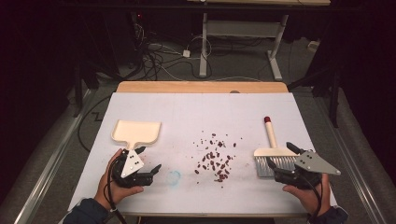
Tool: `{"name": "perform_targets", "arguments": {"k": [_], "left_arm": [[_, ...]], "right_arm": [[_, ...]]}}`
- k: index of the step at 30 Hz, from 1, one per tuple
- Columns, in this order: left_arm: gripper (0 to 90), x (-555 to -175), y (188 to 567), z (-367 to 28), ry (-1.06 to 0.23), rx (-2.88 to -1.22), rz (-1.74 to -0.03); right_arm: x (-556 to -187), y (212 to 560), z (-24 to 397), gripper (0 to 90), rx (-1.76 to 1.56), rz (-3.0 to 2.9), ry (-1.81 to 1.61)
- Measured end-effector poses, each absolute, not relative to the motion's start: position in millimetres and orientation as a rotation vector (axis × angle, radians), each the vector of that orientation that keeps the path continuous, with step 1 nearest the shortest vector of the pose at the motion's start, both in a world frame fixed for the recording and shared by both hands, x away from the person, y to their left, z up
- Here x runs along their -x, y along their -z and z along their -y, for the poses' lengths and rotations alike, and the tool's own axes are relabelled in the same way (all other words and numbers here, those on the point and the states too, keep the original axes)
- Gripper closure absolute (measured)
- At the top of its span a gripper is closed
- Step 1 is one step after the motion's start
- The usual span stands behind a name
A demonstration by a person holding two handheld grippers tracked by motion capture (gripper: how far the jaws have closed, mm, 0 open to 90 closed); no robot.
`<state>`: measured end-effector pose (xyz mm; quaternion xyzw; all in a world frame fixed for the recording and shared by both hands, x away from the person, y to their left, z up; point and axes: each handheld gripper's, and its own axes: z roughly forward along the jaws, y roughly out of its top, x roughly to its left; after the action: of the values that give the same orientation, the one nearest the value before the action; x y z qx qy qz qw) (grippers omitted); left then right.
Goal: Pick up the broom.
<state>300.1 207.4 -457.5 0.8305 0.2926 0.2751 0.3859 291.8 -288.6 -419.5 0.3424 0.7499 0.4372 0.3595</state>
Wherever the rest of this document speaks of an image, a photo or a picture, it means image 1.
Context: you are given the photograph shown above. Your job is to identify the black stand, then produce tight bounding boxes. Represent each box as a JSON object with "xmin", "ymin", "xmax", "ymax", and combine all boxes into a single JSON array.
[
  {"xmin": 288, "ymin": 62, "xmax": 344, "ymax": 129},
  {"xmin": 72, "ymin": 59, "xmax": 97, "ymax": 119}
]

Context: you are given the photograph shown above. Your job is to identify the tangle of floor cables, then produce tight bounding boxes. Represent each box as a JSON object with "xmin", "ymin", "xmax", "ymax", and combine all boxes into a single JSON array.
[{"xmin": 134, "ymin": 21, "xmax": 265, "ymax": 82}]

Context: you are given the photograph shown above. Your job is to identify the white board table cover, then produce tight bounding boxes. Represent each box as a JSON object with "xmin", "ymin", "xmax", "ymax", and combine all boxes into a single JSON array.
[{"xmin": 67, "ymin": 91, "xmax": 339, "ymax": 217}]

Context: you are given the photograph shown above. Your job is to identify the red beans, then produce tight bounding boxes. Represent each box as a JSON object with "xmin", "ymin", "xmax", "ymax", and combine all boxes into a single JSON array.
[{"xmin": 192, "ymin": 133, "xmax": 244, "ymax": 189}]

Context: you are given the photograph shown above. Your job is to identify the wooden table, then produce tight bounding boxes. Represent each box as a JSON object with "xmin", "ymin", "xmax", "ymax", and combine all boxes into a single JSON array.
[{"xmin": 116, "ymin": 81, "xmax": 290, "ymax": 94}]

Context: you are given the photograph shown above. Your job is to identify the person's left hand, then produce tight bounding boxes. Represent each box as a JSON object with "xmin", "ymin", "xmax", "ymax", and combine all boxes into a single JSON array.
[{"xmin": 93, "ymin": 148, "xmax": 145, "ymax": 210}]

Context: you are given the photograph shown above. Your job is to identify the white power strip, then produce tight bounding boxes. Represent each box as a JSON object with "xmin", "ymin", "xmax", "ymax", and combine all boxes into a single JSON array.
[{"xmin": 307, "ymin": 40, "xmax": 321, "ymax": 53}]

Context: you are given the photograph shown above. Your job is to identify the metal floor rail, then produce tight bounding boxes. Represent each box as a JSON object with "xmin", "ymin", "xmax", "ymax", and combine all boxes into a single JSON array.
[
  {"xmin": 314, "ymin": 92, "xmax": 389, "ymax": 224},
  {"xmin": 13, "ymin": 89, "xmax": 92, "ymax": 224}
]

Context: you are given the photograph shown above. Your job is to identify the white metal desk frame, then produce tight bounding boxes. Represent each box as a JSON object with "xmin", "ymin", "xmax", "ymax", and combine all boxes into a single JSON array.
[{"xmin": 186, "ymin": 0, "xmax": 332, "ymax": 82}]

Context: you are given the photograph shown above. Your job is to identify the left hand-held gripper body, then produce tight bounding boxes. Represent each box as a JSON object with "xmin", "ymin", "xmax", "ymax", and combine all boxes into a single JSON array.
[{"xmin": 111, "ymin": 149, "xmax": 154, "ymax": 189}]

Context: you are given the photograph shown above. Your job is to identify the cream hand brush grey bristles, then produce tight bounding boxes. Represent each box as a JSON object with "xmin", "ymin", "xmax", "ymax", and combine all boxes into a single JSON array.
[{"xmin": 253, "ymin": 116, "xmax": 301, "ymax": 178}]

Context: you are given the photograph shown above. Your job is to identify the hand-held gripper black cable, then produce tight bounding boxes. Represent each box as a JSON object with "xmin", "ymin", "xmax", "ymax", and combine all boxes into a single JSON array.
[
  {"xmin": 298, "ymin": 174, "xmax": 323, "ymax": 224},
  {"xmin": 106, "ymin": 155, "xmax": 129, "ymax": 224}
]

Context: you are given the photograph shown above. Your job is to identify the left hand-held gripper black cable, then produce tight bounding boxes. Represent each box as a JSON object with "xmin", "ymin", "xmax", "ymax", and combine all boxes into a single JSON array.
[{"xmin": 106, "ymin": 155, "xmax": 129, "ymax": 224}]

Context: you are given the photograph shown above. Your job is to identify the cream plastic dustpan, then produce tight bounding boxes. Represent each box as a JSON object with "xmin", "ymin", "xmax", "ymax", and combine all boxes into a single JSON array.
[{"xmin": 110, "ymin": 119, "xmax": 163, "ymax": 154}]

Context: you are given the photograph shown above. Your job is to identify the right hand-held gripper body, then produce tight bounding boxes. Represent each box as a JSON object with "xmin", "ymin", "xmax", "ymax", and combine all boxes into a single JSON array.
[{"xmin": 274, "ymin": 150, "xmax": 342, "ymax": 190}]

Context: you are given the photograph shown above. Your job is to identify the person's right hand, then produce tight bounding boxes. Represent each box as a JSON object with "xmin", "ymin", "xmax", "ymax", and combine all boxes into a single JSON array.
[{"xmin": 282, "ymin": 174, "xmax": 331, "ymax": 216}]

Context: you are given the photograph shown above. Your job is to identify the right hand-held gripper black cable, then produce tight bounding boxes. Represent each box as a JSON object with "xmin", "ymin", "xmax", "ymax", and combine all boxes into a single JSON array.
[{"xmin": 298, "ymin": 174, "xmax": 323, "ymax": 224}]

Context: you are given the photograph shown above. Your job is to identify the black floor cable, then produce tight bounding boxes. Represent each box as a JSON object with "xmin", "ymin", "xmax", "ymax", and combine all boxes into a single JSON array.
[{"xmin": 77, "ymin": 94, "xmax": 112, "ymax": 153}]

